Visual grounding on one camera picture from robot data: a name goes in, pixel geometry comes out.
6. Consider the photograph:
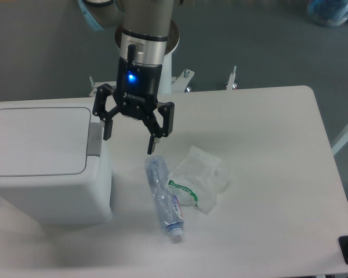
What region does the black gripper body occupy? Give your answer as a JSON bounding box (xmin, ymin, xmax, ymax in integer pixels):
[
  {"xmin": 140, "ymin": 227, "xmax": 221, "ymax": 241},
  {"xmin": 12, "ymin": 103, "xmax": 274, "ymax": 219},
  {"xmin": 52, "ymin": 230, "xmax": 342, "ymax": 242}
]
[{"xmin": 113, "ymin": 58, "xmax": 162, "ymax": 120}]

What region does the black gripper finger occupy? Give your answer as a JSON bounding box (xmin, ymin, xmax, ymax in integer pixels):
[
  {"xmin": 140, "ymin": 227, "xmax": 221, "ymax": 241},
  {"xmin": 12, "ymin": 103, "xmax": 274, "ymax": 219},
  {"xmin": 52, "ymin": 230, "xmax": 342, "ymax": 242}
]
[
  {"xmin": 143, "ymin": 102, "xmax": 175, "ymax": 154},
  {"xmin": 92, "ymin": 83, "xmax": 119, "ymax": 141}
]

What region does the blue plastic bag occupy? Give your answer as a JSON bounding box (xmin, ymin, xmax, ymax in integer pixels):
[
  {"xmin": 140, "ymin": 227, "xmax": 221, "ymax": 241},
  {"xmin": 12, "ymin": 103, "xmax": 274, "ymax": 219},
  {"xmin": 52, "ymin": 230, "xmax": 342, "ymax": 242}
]
[{"xmin": 306, "ymin": 1, "xmax": 348, "ymax": 27}]

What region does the white metal table frame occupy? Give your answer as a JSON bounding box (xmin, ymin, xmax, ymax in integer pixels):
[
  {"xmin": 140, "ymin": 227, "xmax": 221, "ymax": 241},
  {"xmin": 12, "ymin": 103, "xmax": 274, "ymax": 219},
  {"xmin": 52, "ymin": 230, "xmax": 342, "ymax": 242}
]
[{"xmin": 89, "ymin": 65, "xmax": 238, "ymax": 97}]

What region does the crushed clear plastic bottle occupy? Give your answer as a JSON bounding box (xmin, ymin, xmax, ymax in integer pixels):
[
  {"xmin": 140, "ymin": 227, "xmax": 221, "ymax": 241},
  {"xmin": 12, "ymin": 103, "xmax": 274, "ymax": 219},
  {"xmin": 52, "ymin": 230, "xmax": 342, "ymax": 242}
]
[{"xmin": 144, "ymin": 156, "xmax": 184, "ymax": 243}]

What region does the white trash can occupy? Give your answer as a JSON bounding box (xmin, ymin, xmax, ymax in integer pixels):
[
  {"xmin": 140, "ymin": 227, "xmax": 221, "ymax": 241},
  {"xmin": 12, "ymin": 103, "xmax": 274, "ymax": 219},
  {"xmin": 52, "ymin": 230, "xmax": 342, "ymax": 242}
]
[{"xmin": 0, "ymin": 98, "xmax": 113, "ymax": 225}]

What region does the grey trash can push button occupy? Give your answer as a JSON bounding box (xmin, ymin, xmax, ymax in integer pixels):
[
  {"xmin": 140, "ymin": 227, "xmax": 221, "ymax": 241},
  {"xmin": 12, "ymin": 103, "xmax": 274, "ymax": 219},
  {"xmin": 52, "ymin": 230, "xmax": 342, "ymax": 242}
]
[{"xmin": 86, "ymin": 122, "xmax": 103, "ymax": 157}]

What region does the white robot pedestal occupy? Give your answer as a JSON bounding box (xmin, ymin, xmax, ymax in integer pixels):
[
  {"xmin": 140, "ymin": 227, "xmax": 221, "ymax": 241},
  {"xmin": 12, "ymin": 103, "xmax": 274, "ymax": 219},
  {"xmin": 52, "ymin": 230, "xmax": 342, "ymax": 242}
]
[{"xmin": 158, "ymin": 53, "xmax": 172, "ymax": 94}]

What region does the white frame bar right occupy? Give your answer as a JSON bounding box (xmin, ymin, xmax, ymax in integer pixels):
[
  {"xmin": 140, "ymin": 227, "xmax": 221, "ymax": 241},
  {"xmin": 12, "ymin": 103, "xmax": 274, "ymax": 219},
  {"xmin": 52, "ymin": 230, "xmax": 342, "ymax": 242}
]
[{"xmin": 331, "ymin": 124, "xmax": 348, "ymax": 156}]

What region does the white trash can lid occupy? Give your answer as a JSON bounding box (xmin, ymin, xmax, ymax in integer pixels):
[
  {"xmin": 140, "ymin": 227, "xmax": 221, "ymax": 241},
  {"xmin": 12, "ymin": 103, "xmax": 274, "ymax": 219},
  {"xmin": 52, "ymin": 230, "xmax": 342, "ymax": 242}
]
[{"xmin": 0, "ymin": 107, "xmax": 90, "ymax": 177}]

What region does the crumpled clear plastic bag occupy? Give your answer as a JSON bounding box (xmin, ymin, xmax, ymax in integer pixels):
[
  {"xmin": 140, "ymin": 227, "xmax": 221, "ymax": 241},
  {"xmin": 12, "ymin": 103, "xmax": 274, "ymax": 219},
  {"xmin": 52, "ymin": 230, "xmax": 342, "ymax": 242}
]
[{"xmin": 165, "ymin": 146, "xmax": 230, "ymax": 214}]

